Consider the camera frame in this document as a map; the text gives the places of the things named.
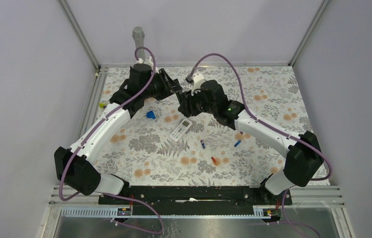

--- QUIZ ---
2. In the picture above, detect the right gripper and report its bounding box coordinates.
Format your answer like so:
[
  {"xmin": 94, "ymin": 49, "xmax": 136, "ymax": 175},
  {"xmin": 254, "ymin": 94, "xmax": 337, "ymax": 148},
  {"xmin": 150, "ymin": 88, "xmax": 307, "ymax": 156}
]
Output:
[{"xmin": 178, "ymin": 85, "xmax": 216, "ymax": 118}]

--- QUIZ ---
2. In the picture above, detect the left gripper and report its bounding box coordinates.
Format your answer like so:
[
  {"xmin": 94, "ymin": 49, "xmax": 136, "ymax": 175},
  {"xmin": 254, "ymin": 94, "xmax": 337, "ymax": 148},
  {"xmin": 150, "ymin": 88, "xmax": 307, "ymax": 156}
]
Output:
[{"xmin": 142, "ymin": 68, "xmax": 182, "ymax": 100}]

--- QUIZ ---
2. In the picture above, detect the orange red battery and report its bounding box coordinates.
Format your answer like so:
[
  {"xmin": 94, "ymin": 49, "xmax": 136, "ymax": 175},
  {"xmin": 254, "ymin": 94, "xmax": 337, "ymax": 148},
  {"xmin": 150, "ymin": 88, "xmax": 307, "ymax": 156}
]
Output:
[{"xmin": 211, "ymin": 157, "xmax": 218, "ymax": 166}]

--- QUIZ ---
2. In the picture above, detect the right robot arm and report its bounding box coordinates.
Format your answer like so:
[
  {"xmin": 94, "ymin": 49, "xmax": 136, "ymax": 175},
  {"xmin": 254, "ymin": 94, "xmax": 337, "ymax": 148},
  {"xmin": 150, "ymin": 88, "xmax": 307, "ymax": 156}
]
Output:
[{"xmin": 176, "ymin": 80, "xmax": 324, "ymax": 204}]

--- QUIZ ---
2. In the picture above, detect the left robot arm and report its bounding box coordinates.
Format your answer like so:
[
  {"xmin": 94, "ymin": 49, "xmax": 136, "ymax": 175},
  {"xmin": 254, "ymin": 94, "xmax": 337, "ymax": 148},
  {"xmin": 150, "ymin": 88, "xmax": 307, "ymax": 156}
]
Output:
[{"xmin": 54, "ymin": 63, "xmax": 182, "ymax": 204}]

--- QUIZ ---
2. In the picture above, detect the white AC remote control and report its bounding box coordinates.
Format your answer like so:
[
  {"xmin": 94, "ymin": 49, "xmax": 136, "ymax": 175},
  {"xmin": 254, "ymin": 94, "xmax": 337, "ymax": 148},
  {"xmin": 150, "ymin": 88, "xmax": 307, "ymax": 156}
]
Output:
[{"xmin": 169, "ymin": 119, "xmax": 193, "ymax": 142}]

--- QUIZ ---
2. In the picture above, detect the blue plastic clip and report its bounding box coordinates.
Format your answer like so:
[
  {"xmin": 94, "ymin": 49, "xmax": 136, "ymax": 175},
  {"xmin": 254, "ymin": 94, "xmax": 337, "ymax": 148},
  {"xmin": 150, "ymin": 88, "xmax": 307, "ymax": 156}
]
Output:
[{"xmin": 146, "ymin": 111, "xmax": 156, "ymax": 119}]

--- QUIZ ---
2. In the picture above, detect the floral table mat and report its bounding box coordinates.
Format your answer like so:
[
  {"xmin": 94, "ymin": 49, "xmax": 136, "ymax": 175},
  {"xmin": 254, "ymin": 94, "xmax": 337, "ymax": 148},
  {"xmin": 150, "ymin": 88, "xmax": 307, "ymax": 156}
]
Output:
[{"xmin": 95, "ymin": 66, "xmax": 312, "ymax": 186}]

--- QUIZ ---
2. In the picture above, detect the grey microphone on stand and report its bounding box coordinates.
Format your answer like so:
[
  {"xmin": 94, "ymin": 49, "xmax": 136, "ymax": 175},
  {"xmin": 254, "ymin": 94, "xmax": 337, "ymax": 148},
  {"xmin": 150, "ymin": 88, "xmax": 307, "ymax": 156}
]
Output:
[{"xmin": 132, "ymin": 26, "xmax": 146, "ymax": 60}]

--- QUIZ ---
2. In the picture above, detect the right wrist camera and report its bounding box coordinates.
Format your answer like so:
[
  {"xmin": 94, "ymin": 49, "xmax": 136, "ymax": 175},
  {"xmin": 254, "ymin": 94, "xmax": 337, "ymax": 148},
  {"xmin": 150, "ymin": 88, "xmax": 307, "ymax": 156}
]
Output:
[{"xmin": 186, "ymin": 72, "xmax": 206, "ymax": 91}]

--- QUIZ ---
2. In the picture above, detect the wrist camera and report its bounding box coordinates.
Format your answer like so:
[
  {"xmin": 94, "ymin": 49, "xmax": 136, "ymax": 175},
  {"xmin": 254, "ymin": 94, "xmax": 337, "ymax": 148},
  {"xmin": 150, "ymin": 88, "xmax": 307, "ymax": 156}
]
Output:
[
  {"xmin": 186, "ymin": 72, "xmax": 206, "ymax": 91},
  {"xmin": 136, "ymin": 56, "xmax": 158, "ymax": 73}
]

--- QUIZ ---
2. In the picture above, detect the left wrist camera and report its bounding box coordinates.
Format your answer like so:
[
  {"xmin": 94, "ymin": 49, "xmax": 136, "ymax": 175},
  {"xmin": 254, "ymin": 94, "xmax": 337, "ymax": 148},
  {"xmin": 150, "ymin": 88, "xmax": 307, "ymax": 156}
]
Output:
[{"xmin": 136, "ymin": 56, "xmax": 158, "ymax": 73}]

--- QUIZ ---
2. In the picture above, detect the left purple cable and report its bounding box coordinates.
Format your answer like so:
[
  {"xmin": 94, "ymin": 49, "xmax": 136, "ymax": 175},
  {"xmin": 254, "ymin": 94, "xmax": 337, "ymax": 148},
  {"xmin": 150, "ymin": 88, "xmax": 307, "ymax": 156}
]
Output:
[{"xmin": 58, "ymin": 46, "xmax": 157, "ymax": 202}]

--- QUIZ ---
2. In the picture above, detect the purple cable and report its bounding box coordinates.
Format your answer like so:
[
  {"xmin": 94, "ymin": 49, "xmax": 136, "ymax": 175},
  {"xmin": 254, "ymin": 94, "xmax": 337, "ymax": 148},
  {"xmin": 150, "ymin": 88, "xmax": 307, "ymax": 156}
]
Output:
[
  {"xmin": 58, "ymin": 46, "xmax": 157, "ymax": 202},
  {"xmin": 185, "ymin": 53, "xmax": 333, "ymax": 182}
]

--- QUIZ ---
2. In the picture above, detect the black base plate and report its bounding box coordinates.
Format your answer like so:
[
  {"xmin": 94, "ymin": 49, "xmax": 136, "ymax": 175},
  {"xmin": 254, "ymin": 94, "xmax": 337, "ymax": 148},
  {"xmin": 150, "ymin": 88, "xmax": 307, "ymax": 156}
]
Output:
[{"xmin": 98, "ymin": 186, "xmax": 292, "ymax": 216}]

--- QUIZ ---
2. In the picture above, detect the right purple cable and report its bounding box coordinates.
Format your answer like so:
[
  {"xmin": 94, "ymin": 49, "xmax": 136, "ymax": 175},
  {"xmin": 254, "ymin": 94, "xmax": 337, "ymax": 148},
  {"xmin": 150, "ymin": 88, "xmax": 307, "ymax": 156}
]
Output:
[{"xmin": 185, "ymin": 53, "xmax": 333, "ymax": 182}]

